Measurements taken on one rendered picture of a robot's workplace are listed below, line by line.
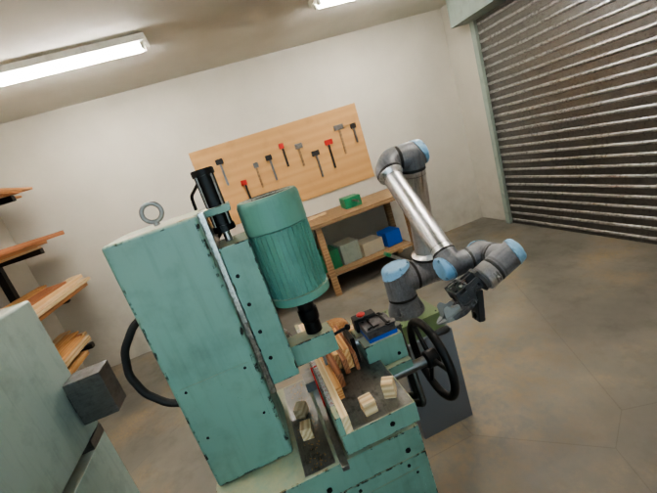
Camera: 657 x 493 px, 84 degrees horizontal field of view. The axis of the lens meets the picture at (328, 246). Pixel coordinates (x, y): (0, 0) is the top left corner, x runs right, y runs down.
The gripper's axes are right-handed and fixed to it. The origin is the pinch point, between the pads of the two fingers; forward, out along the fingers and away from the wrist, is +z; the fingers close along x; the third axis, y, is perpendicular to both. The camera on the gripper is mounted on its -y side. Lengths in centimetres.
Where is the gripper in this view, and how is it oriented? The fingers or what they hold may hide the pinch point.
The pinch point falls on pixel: (441, 323)
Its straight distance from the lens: 130.5
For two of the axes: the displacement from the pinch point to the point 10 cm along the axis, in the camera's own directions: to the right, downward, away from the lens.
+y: -6.0, -7.4, -3.0
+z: -7.6, 6.4, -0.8
